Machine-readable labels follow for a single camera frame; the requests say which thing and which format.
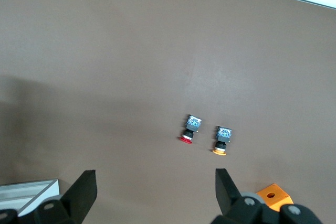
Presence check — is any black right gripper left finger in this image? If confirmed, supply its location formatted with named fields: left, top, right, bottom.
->
left=34, top=170, right=98, bottom=224

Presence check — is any red push button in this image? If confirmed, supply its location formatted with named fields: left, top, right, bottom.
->
left=178, top=114, right=203, bottom=145

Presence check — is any yellow push button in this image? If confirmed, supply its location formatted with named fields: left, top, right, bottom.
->
left=212, top=125, right=233, bottom=156

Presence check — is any brown table cover sheet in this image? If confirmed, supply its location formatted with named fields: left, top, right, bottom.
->
left=0, top=0, right=336, bottom=224

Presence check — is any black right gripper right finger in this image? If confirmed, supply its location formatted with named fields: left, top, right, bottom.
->
left=212, top=168, right=323, bottom=224

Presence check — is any white cabinet drawer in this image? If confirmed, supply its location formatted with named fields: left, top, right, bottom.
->
left=0, top=178, right=60, bottom=217

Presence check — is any orange cube with hole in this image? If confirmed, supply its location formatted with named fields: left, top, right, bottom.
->
left=256, top=183, right=294, bottom=211

